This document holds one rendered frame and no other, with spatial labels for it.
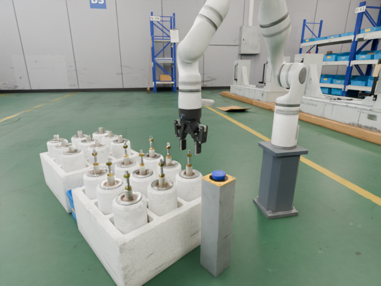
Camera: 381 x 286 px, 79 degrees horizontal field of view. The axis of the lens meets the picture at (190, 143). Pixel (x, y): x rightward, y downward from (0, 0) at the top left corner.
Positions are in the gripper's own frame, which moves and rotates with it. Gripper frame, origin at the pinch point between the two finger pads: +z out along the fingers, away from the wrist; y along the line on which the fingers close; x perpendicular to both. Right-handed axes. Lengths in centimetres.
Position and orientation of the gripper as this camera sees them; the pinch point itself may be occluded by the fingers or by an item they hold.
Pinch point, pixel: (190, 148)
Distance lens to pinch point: 78.5
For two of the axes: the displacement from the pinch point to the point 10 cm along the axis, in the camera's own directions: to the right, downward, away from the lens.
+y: 7.0, 2.2, -6.8
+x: 7.1, -2.2, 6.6
